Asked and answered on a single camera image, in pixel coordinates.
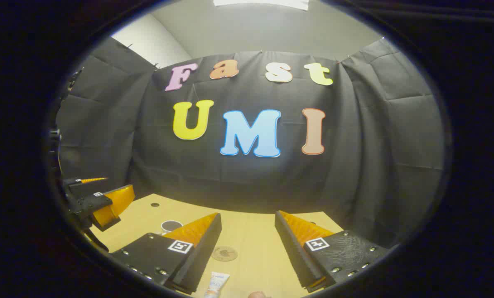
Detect round wooden coaster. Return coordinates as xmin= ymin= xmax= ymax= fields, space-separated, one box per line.
xmin=212 ymin=246 xmax=238 ymax=262

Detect black backdrop cloth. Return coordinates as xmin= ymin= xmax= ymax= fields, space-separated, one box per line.
xmin=50 ymin=37 xmax=446 ymax=249

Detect white toothpaste tube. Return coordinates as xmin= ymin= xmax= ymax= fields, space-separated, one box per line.
xmin=203 ymin=272 xmax=231 ymax=298

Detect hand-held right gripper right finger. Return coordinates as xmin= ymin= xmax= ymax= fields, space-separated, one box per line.
xmin=275 ymin=210 xmax=390 ymax=293

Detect white cup with wooden handle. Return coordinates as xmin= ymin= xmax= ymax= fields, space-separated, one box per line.
xmin=161 ymin=220 xmax=184 ymax=236

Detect light wooden desktop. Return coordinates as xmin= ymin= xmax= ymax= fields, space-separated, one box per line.
xmin=90 ymin=193 xmax=345 ymax=298

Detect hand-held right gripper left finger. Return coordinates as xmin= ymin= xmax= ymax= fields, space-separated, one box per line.
xmin=110 ymin=212 xmax=222 ymax=295

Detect ceiling light panel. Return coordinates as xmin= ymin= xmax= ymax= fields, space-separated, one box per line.
xmin=214 ymin=0 xmax=309 ymax=11

